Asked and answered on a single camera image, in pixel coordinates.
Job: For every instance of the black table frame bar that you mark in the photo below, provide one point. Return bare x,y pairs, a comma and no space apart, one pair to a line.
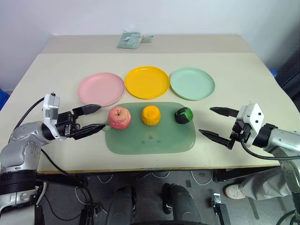
58,179

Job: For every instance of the orange fruit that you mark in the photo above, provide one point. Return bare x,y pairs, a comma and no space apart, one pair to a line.
151,115

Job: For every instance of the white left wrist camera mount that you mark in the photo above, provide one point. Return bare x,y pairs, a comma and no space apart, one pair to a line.
50,103

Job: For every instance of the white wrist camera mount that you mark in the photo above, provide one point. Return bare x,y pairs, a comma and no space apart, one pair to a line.
50,103
253,114

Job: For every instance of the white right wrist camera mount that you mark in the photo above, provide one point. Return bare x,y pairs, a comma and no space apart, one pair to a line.
253,114

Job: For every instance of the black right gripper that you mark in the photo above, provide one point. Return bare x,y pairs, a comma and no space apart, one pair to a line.
241,131

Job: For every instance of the dark green avocado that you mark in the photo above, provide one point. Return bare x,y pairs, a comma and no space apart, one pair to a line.
184,115

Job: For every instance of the translucent green mat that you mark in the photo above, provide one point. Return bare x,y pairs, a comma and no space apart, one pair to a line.
150,140

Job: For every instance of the light green plate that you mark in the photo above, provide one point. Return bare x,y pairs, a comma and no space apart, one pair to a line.
192,83

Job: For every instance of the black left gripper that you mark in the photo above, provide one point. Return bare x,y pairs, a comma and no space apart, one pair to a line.
64,124

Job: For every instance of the small blue box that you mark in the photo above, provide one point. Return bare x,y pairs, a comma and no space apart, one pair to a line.
274,73

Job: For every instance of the blue crate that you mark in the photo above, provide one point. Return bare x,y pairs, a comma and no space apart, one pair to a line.
3,98

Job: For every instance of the black stand clamp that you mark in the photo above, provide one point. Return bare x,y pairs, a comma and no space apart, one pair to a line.
91,214
219,208

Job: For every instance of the yellow plate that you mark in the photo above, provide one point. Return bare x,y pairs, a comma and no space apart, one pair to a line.
147,82

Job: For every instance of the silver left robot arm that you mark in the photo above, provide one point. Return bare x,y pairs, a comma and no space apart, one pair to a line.
23,138

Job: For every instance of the red apple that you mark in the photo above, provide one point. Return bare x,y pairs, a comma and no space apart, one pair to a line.
119,118

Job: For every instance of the pink plate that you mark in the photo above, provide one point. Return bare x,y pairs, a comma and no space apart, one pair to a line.
100,87

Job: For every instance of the grey trouser leg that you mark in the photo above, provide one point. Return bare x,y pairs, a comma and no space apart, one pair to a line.
264,187

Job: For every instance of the dark rounded shape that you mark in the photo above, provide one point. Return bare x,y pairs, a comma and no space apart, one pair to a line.
182,206
120,206

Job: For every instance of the green plastic packet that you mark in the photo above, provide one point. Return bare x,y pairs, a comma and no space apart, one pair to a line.
129,40

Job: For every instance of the white shoe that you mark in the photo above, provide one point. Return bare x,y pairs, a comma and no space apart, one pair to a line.
234,191

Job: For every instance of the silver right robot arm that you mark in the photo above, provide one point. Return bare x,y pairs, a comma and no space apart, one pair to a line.
281,140

